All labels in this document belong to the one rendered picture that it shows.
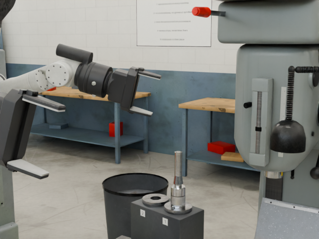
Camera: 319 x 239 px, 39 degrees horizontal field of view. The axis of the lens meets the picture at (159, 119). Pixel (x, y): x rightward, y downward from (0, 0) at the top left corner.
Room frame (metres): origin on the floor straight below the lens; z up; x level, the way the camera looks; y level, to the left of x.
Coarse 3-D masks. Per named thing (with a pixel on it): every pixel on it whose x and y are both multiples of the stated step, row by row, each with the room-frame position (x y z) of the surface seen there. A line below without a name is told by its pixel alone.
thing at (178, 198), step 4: (172, 192) 1.35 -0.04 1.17; (176, 192) 1.34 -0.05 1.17; (180, 192) 1.34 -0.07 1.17; (184, 192) 1.35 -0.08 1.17; (172, 196) 1.35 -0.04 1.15; (176, 196) 1.34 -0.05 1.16; (180, 196) 1.34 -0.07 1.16; (184, 196) 1.35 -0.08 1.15; (172, 200) 1.35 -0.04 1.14; (176, 200) 1.34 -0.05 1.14; (180, 200) 1.34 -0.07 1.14; (184, 200) 1.35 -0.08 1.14; (172, 204) 1.35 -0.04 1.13; (176, 204) 1.34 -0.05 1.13; (180, 204) 1.34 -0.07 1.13; (184, 204) 1.35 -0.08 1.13
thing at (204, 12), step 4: (196, 8) 0.99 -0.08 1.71; (200, 8) 1.00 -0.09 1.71; (204, 8) 1.01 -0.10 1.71; (208, 8) 1.03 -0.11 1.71; (192, 12) 1.00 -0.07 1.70; (196, 12) 0.99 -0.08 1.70; (200, 12) 0.99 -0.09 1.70; (204, 12) 1.01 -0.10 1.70; (208, 12) 1.02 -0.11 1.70; (212, 12) 1.05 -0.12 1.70; (216, 12) 1.07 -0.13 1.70; (220, 12) 1.08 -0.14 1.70; (224, 12) 1.10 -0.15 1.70; (200, 16) 1.01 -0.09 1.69; (204, 16) 1.02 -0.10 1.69; (208, 16) 1.03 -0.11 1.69; (220, 16) 1.10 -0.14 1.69; (224, 16) 1.11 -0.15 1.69
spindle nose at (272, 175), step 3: (267, 171) 1.15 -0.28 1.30; (264, 174) 1.16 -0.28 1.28; (267, 174) 1.15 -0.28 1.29; (270, 174) 1.14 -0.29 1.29; (273, 174) 1.14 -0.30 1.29; (276, 174) 1.14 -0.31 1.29; (279, 174) 1.14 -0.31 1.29; (270, 177) 1.14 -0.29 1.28; (273, 177) 1.14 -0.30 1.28; (276, 177) 1.14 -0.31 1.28; (279, 177) 1.14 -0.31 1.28
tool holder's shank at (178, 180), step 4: (176, 152) 1.36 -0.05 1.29; (180, 152) 1.36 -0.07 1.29; (176, 156) 1.36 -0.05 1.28; (180, 156) 1.36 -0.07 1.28; (176, 160) 1.36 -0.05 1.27; (180, 160) 1.36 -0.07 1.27; (176, 164) 1.36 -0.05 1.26; (180, 164) 1.36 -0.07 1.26; (176, 168) 1.36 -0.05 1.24; (180, 168) 1.36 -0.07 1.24; (176, 172) 1.36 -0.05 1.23; (180, 172) 1.36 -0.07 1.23; (176, 176) 1.36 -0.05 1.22; (180, 176) 1.36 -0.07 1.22; (176, 180) 1.35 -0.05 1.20; (180, 180) 1.36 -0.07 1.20; (176, 184) 1.36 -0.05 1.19; (180, 184) 1.36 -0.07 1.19
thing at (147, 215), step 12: (132, 204) 1.43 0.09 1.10; (144, 204) 1.41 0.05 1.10; (156, 204) 1.39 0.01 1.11; (168, 204) 1.38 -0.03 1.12; (132, 216) 1.43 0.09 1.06; (144, 216) 1.39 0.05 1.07; (156, 216) 1.35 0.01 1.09; (168, 216) 1.32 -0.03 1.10; (180, 216) 1.31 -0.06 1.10; (192, 216) 1.32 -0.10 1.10; (132, 228) 1.43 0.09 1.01; (144, 228) 1.39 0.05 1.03; (156, 228) 1.35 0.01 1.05; (168, 228) 1.31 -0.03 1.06; (180, 228) 1.28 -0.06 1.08; (192, 228) 1.33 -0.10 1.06
